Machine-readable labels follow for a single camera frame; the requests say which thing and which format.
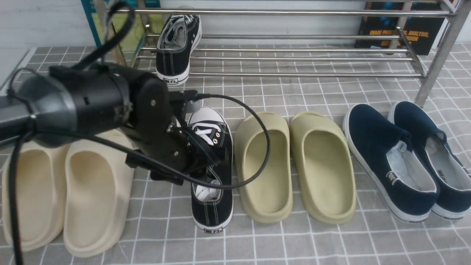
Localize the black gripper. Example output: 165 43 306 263
125 75 230 180

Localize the black canvas sneaker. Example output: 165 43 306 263
188 107 233 233
155 14 202 86

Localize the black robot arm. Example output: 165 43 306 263
0 64 232 185

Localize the navy slip-on shoe left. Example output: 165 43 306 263
343 104 439 223

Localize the navy slip-on shoe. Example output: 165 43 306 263
343 104 439 223
387 101 471 221

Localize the steel shoe rack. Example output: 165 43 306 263
116 0 470 106

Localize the navy slip-on shoe right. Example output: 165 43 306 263
387 101 471 221

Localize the cream slipper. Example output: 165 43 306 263
16 142 70 252
63 139 134 258

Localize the olive green slipper left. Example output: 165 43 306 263
234 111 293 223

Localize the olive green slipper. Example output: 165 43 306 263
289 112 357 224
234 111 293 223

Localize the teal green book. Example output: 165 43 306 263
81 0 164 51

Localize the cream slipper far left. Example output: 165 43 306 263
16 142 70 252

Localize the olive green slipper right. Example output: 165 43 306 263
289 112 357 224

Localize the black orange book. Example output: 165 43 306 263
354 2 444 56

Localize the black cable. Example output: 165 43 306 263
7 0 271 265

